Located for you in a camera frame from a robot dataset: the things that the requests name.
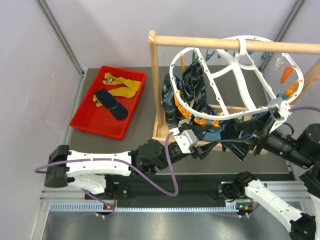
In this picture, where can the red plastic tray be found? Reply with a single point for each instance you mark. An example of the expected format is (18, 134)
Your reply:
(103, 113)

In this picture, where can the dark patterned cloth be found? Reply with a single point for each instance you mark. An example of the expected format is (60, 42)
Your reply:
(192, 89)

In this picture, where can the blue cloth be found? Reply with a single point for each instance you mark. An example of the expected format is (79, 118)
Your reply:
(213, 134)

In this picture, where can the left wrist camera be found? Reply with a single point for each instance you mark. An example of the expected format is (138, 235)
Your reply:
(186, 139)

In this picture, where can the yellow sock lower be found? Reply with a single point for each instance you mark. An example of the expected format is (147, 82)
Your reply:
(124, 92)

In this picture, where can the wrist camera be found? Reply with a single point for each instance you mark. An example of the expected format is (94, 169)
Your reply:
(279, 109)
(186, 139)

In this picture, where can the navy sock green stripe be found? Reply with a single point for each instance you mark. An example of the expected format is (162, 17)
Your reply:
(113, 105)

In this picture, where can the yellow sock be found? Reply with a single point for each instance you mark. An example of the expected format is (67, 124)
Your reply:
(124, 92)
(109, 79)

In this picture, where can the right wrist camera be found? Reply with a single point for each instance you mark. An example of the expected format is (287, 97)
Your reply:
(279, 109)

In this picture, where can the wooden hanging rack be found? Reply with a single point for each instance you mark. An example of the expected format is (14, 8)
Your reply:
(155, 40)

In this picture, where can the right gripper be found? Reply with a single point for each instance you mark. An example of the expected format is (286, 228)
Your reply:
(240, 146)

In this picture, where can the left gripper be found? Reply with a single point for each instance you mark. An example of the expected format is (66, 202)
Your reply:
(203, 150)

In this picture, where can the navy sock with santa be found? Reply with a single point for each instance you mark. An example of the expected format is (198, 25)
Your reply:
(230, 131)

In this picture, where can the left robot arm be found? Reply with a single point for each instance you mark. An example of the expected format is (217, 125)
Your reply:
(88, 170)

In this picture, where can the white round clip hanger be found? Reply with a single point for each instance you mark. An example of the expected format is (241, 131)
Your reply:
(235, 50)

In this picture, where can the yellow sock upper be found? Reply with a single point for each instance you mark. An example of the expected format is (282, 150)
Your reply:
(109, 79)

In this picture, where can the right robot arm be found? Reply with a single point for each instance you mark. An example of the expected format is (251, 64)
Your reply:
(303, 152)

